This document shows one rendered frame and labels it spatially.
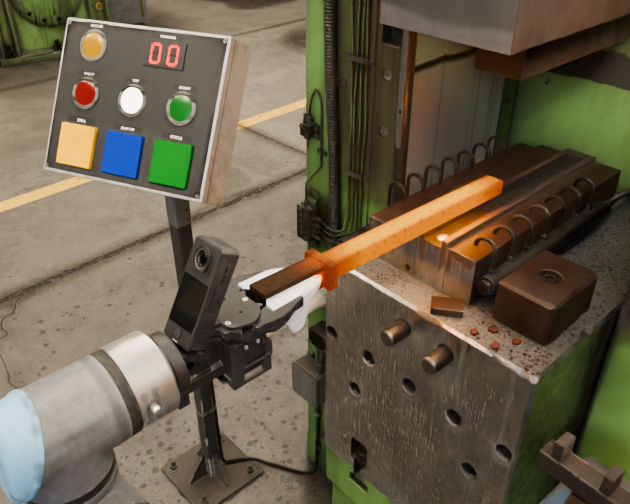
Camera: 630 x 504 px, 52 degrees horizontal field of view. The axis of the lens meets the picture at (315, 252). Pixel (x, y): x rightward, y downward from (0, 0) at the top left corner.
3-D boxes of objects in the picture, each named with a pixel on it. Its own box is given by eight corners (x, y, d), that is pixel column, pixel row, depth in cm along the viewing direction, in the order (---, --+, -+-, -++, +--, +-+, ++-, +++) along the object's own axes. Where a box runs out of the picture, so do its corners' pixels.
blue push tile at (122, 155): (134, 179, 111) (141, 136, 110) (99, 171, 114) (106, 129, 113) (141, 180, 113) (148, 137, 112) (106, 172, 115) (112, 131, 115)
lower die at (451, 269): (468, 306, 91) (476, 256, 87) (367, 250, 104) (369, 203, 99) (610, 209, 115) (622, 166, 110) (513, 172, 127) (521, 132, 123)
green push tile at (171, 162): (184, 189, 108) (192, 145, 107) (146, 181, 110) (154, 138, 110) (190, 190, 110) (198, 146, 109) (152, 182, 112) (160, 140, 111)
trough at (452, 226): (446, 250, 91) (447, 242, 90) (417, 236, 94) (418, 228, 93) (593, 164, 114) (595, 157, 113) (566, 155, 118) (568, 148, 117)
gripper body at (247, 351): (238, 333, 77) (149, 383, 71) (232, 275, 73) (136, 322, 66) (278, 366, 73) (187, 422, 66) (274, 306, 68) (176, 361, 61)
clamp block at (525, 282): (544, 348, 84) (554, 309, 80) (490, 318, 89) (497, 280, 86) (590, 310, 91) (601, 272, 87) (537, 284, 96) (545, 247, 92)
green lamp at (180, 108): (182, 126, 107) (179, 101, 105) (167, 119, 110) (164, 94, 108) (197, 122, 109) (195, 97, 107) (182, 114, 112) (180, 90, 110)
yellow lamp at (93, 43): (93, 62, 113) (88, 37, 111) (81, 56, 116) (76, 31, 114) (109, 58, 115) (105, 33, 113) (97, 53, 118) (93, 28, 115)
